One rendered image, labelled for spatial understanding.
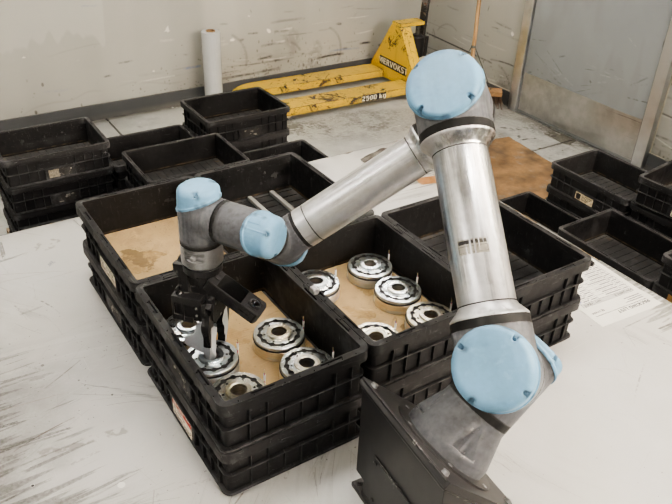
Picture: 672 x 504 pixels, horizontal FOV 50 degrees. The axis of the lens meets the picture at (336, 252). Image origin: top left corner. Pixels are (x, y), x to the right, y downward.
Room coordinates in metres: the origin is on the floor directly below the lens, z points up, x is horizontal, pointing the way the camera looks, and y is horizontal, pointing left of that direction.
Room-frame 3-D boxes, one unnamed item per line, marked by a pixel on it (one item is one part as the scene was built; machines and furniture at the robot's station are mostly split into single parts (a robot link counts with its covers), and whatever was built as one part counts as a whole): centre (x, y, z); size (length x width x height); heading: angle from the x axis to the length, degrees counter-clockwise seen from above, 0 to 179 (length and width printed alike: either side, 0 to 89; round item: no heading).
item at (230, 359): (1.05, 0.23, 0.86); 0.10 x 0.10 x 0.01
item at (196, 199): (1.09, 0.23, 1.15); 0.09 x 0.08 x 0.11; 64
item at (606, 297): (1.60, -0.66, 0.70); 0.33 x 0.23 x 0.01; 34
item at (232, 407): (1.09, 0.16, 0.92); 0.40 x 0.30 x 0.02; 34
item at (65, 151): (2.60, 1.14, 0.37); 0.40 x 0.30 x 0.45; 124
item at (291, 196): (1.59, 0.14, 0.87); 0.40 x 0.30 x 0.11; 34
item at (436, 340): (1.26, -0.08, 0.87); 0.40 x 0.30 x 0.11; 34
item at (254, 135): (3.05, 0.47, 0.37); 0.40 x 0.30 x 0.45; 124
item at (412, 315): (1.21, -0.20, 0.86); 0.10 x 0.10 x 0.01
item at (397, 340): (1.26, -0.08, 0.92); 0.40 x 0.30 x 0.02; 34
